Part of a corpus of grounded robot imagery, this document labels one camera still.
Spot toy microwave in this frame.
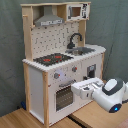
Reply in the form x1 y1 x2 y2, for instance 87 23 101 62
67 3 90 21

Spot wooden toy kitchen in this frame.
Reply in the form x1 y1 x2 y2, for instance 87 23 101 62
22 2 105 127

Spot toy oven door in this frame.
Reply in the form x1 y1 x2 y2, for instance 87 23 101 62
49 79 78 118

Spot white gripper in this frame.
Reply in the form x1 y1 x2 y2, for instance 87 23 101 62
71 77 104 99

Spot grey range hood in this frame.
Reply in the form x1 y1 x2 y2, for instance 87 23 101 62
35 5 64 27

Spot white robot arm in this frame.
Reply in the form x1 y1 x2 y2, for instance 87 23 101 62
71 77 128 113

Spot black stovetop red burners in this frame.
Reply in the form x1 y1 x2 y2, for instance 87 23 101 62
34 53 71 66

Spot grey toy sink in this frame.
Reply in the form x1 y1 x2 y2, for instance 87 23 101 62
66 47 94 56

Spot red stove knob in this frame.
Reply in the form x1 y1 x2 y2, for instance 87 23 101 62
71 66 78 73
54 73 60 79

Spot black toy faucet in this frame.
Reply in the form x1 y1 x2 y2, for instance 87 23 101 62
67 33 82 49

